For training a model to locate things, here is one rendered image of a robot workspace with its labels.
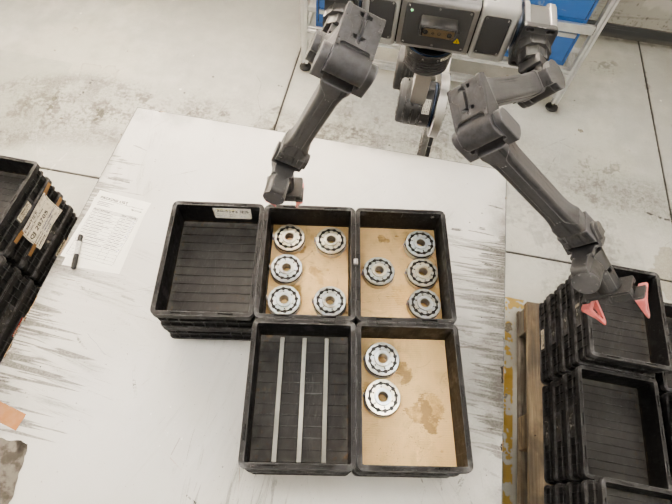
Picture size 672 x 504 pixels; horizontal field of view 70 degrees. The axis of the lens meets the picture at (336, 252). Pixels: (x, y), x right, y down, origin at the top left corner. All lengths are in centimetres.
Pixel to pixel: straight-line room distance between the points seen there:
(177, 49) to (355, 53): 287
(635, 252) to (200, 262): 236
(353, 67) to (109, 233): 129
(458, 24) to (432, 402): 104
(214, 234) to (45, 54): 252
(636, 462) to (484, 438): 74
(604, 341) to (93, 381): 185
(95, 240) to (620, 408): 209
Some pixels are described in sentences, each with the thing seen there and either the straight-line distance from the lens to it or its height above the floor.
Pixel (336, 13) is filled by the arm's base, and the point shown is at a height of 148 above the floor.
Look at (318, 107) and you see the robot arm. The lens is 100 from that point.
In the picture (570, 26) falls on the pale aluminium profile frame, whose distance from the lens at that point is 318.
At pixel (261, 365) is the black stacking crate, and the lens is 148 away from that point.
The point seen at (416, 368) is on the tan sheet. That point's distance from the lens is 150.
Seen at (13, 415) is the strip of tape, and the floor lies 70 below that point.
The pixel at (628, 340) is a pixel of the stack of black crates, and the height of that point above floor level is 49.
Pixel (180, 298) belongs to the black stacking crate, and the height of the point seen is 83.
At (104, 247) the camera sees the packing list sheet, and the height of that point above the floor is 70.
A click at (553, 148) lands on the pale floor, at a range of 335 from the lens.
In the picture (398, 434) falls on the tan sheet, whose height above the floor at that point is 83.
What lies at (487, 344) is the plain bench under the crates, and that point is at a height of 70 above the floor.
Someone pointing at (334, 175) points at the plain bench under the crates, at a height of 70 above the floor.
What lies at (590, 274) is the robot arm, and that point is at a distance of 117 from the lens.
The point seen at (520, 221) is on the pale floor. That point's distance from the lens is 292.
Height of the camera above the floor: 225
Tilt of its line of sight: 61 degrees down
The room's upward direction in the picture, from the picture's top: 5 degrees clockwise
